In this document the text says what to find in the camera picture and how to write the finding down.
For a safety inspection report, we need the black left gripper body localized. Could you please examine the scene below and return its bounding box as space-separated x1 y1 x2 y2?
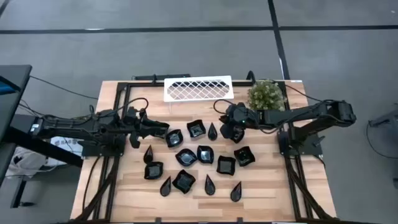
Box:
123 106 147 149

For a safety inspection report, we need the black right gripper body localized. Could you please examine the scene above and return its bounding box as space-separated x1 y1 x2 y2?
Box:
225 102 261 131

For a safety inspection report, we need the green artificial potted plant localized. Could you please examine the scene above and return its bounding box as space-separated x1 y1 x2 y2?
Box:
247 79 287 112

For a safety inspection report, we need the white printed box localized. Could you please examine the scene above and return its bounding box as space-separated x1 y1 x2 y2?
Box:
49 136 84 167

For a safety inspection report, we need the black desk support beam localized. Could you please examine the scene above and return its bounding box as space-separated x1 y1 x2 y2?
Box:
0 126 84 168

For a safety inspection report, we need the white bag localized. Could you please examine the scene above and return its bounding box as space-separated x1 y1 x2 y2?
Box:
5 146 50 180

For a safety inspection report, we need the black desk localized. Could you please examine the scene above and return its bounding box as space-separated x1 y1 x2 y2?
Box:
0 64 34 187

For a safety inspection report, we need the flat display screen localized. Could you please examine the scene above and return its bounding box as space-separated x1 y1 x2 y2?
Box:
0 75 18 96

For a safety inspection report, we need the black desk foot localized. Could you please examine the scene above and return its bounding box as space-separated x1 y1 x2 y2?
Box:
10 179 35 209

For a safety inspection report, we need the dark office chair base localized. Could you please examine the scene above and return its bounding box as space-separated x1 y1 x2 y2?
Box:
368 104 398 131

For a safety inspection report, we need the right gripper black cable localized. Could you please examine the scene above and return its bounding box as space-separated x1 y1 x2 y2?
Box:
213 99 234 115

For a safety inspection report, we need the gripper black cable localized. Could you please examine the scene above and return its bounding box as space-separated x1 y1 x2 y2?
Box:
213 99 234 115
123 97 150 114

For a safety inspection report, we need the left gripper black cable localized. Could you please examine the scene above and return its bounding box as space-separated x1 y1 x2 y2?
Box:
123 97 150 114

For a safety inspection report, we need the white wire rack shelf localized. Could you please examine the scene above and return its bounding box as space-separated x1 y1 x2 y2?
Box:
163 75 234 103

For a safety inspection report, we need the right arm black supply cable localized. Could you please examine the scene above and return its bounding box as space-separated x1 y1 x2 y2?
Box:
284 82 326 103

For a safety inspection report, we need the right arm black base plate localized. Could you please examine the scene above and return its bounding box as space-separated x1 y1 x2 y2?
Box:
277 129 326 156

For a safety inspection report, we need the thin black floor cable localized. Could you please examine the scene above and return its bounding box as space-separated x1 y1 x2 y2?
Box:
29 75 100 101

